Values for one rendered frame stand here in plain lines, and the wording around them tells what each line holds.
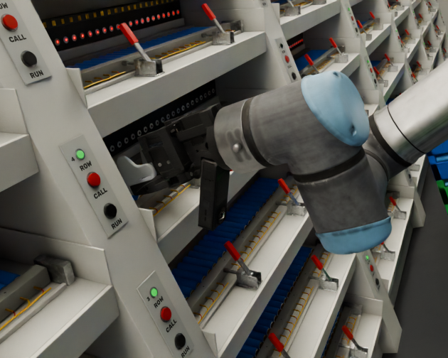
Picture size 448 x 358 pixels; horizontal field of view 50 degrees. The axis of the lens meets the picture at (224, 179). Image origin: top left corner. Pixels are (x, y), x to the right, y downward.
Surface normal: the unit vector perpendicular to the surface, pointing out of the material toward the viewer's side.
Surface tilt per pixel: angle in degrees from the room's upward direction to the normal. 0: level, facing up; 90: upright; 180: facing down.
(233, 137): 90
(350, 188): 92
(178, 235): 111
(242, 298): 21
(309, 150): 92
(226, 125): 55
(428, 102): 62
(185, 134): 90
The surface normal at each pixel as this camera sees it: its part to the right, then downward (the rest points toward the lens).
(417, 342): -0.41, -0.88
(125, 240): 0.80, -0.23
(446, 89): -0.68, -0.03
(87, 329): 0.89, 0.11
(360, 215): 0.20, 0.19
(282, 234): -0.09, -0.91
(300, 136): -0.45, 0.43
